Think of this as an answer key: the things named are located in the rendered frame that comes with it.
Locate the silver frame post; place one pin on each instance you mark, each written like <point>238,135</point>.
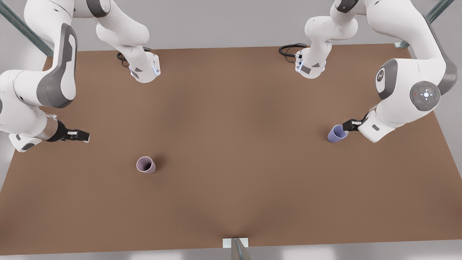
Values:
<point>431,16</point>
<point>238,249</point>
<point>25,30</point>

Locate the purple cup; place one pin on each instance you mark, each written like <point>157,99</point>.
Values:
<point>336,134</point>

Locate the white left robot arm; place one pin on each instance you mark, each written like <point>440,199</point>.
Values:
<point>404,83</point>

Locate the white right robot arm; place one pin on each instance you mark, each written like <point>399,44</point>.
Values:
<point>57,83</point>

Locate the pink cup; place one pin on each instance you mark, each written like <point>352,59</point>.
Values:
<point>146,165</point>

